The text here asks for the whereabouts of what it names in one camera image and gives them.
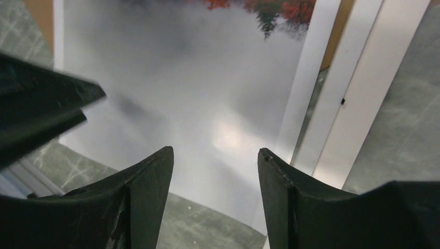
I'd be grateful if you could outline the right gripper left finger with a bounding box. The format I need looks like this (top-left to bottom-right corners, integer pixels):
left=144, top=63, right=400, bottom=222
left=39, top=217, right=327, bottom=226
left=1, top=146, right=174, bottom=248

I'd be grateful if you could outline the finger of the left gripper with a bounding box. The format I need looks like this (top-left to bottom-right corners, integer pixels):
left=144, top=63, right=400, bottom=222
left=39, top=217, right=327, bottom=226
left=1, top=53, right=106, bottom=169

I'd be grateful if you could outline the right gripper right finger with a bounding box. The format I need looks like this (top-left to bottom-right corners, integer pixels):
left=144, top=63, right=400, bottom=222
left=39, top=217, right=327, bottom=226
left=257, top=148, right=439, bottom=248

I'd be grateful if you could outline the red and white photo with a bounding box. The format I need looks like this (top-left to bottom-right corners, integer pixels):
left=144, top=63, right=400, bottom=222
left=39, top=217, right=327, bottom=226
left=52, top=0, right=342, bottom=238

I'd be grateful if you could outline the brown backing board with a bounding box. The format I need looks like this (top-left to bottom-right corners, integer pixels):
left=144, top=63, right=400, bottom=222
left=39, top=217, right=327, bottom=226
left=24, top=0, right=54, bottom=51

